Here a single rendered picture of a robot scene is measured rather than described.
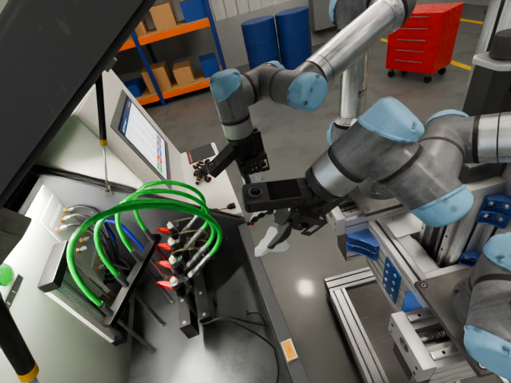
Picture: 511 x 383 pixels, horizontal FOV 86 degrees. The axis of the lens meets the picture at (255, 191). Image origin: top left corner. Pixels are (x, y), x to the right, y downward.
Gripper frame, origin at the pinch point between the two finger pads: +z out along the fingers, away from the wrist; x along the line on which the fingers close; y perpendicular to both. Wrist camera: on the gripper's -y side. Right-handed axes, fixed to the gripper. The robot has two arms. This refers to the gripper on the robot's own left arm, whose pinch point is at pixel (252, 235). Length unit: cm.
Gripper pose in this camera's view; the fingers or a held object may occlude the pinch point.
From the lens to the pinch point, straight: 58.1
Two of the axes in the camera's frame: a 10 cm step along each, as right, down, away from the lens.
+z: -5.4, 5.8, 6.1
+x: -1.3, -7.8, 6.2
